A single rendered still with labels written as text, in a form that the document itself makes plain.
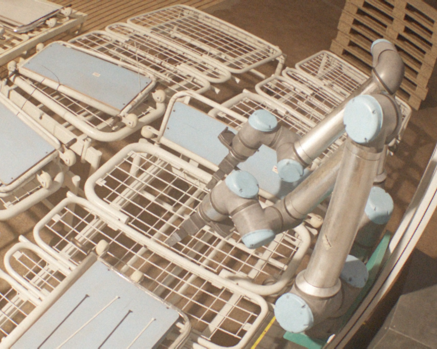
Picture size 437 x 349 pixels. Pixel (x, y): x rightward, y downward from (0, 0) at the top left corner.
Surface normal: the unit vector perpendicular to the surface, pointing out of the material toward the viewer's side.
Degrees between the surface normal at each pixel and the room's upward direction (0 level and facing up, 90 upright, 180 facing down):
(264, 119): 14
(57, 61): 5
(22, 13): 3
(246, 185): 19
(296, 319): 95
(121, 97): 5
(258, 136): 104
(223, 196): 92
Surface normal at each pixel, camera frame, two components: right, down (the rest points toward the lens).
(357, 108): -0.70, 0.07
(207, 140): -0.40, 0.42
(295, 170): -0.12, 0.60
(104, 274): 0.37, -0.74
